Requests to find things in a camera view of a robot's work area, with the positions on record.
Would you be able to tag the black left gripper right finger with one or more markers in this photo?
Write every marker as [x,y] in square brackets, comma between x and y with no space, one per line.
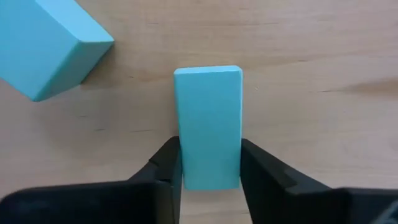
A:
[295,205]

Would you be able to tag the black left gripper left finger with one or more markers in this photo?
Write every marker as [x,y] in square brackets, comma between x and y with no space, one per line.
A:
[124,202]

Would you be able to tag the long blue block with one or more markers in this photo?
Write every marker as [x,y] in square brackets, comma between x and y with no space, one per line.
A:
[208,124]

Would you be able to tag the small blue cube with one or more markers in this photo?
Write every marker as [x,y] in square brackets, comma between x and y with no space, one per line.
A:
[46,46]

